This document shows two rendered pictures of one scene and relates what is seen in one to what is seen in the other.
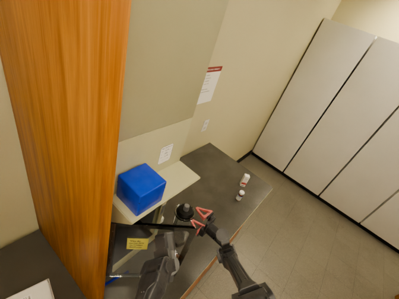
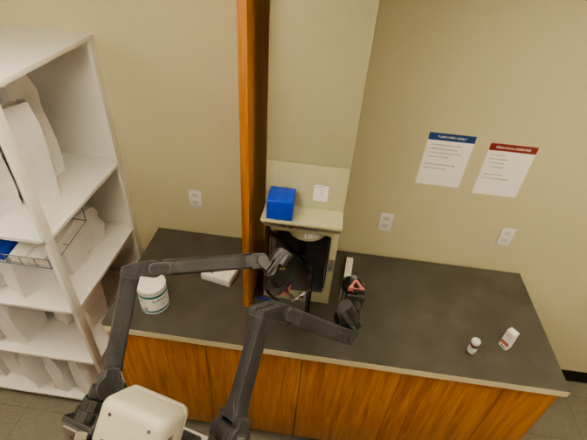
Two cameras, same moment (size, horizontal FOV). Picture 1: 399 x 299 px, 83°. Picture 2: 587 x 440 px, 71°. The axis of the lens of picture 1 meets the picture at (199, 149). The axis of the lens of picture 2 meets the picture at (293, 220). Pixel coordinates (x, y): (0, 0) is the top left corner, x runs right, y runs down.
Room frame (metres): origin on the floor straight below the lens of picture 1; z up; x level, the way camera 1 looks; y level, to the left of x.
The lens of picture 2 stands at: (-0.01, -1.09, 2.50)
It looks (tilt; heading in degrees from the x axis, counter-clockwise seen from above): 38 degrees down; 67
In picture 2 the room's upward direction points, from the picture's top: 4 degrees clockwise
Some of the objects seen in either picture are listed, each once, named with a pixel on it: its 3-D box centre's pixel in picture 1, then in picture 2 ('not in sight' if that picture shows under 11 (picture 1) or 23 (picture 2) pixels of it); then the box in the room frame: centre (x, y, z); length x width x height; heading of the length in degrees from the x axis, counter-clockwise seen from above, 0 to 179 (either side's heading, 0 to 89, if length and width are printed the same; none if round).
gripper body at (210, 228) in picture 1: (211, 229); (354, 308); (0.68, -0.19, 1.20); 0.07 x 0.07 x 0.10; 62
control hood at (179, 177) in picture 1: (157, 195); (301, 224); (0.53, 0.08, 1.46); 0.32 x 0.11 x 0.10; 152
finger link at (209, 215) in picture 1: (202, 215); (355, 290); (0.71, -0.12, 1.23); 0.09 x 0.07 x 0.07; 62
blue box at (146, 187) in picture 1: (141, 188); (280, 203); (0.46, 0.12, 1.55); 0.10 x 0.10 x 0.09; 62
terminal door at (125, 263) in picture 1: (148, 254); (286, 280); (0.47, 0.05, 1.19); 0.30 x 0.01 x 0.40; 108
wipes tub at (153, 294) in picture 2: not in sight; (153, 293); (-0.08, 0.31, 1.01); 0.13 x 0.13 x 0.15
